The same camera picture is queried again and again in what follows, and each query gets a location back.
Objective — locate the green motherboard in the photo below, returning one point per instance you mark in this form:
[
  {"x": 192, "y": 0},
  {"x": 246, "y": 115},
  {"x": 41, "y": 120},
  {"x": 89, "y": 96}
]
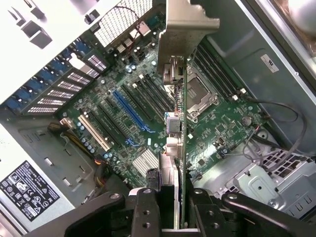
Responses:
[{"x": 217, "y": 123}]

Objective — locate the metal mesh fan grille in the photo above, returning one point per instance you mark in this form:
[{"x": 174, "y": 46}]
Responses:
[{"x": 118, "y": 22}]

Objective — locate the silver rear port block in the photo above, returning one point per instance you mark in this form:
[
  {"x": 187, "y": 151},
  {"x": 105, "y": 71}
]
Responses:
[{"x": 142, "y": 31}]

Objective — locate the metal cpu socket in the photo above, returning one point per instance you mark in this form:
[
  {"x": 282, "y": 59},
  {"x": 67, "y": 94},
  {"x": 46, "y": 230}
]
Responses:
[{"x": 200, "y": 91}]

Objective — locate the silver finned chipset heatsink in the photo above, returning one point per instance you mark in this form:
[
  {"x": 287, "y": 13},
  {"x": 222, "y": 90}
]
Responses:
[{"x": 145, "y": 163}]

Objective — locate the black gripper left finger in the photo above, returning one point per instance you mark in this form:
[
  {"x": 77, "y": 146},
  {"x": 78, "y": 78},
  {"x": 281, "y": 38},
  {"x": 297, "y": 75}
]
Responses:
[{"x": 145, "y": 212}]

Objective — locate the white power connector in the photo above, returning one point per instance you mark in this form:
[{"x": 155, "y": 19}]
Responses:
[{"x": 67, "y": 123}]

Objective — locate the metal disk bay cage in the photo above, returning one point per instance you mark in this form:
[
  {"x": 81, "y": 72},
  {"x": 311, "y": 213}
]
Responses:
[{"x": 271, "y": 182}]

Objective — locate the round coin battery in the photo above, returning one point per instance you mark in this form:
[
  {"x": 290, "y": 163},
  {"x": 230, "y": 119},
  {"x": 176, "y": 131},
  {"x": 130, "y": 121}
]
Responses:
[{"x": 247, "y": 121}]

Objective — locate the grey power supply unit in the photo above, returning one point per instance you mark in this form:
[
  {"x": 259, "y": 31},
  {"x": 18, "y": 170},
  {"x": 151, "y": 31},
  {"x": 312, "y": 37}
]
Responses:
[{"x": 29, "y": 158}]

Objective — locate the blue slot retention clip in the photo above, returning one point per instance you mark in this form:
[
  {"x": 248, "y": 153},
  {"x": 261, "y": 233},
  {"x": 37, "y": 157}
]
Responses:
[
  {"x": 33, "y": 86},
  {"x": 80, "y": 47},
  {"x": 58, "y": 64},
  {"x": 16, "y": 101},
  {"x": 48, "y": 74}
]

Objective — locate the grey metal pc case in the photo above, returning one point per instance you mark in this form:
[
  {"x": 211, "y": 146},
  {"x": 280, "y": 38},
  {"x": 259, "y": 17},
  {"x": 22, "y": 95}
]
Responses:
[{"x": 242, "y": 49}]

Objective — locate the vented slot cover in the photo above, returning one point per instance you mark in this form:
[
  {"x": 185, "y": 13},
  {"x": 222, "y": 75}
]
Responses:
[
  {"x": 51, "y": 101},
  {"x": 79, "y": 78},
  {"x": 97, "y": 63},
  {"x": 42, "y": 109},
  {"x": 70, "y": 86},
  {"x": 60, "y": 93}
]

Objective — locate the long black expansion slot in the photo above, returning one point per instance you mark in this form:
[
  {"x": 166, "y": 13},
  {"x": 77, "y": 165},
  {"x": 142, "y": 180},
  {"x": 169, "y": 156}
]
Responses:
[
  {"x": 137, "y": 102},
  {"x": 102, "y": 128},
  {"x": 112, "y": 122}
]

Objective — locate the white case sticker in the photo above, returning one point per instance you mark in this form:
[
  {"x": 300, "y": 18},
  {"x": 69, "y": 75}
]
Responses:
[{"x": 269, "y": 63}]

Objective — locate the white expansion slot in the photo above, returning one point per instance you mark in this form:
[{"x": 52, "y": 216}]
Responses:
[{"x": 93, "y": 133}]

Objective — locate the blue expansion slot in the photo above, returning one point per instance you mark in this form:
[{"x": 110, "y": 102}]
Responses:
[{"x": 128, "y": 109}]

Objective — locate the black power supply label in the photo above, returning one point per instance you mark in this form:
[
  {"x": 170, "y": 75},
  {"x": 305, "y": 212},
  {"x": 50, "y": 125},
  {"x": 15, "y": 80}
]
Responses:
[{"x": 29, "y": 191}]

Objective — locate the short black expansion slot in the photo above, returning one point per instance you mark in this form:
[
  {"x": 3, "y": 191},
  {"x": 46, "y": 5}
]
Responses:
[{"x": 110, "y": 103}]

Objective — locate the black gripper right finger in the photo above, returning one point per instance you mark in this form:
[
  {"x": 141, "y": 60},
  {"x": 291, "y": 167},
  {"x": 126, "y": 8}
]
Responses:
[{"x": 207, "y": 212}]

